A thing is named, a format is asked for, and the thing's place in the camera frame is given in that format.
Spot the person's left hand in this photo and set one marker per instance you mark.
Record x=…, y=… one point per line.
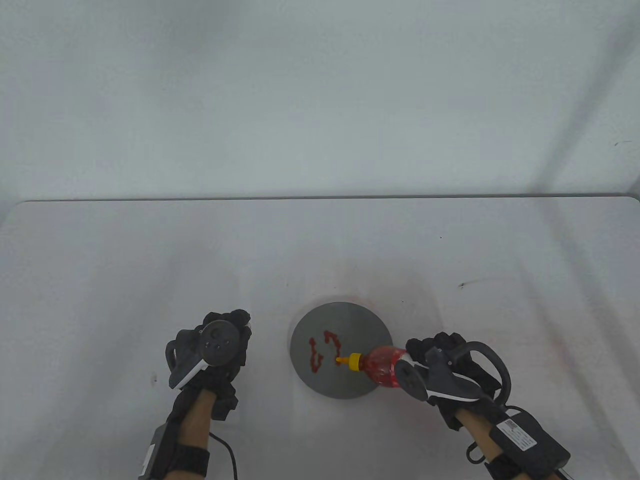
x=226, y=387

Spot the person's right hand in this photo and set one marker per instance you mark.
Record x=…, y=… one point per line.
x=470, y=412

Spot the person's left fingers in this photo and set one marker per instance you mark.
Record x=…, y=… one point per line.
x=235, y=318

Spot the person's right fingers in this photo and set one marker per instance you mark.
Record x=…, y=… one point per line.
x=425, y=347

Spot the red sauce bottle yellow cap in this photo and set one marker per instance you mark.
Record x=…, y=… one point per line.
x=382, y=367

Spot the person's left forearm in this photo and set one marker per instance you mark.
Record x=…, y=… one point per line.
x=196, y=415

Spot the person's right forearm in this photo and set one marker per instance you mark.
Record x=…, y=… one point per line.
x=481, y=435

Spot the black left hand controller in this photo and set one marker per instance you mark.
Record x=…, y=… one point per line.
x=216, y=344

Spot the black hand controller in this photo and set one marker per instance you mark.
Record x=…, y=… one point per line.
x=216, y=344
x=450, y=382

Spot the black right hand controller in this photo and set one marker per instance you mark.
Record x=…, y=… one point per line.
x=450, y=382

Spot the grey round plate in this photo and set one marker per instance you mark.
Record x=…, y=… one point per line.
x=345, y=330

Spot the red sauce squiggle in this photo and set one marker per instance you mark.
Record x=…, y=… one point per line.
x=316, y=356

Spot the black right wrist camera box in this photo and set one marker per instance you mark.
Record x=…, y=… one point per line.
x=529, y=440

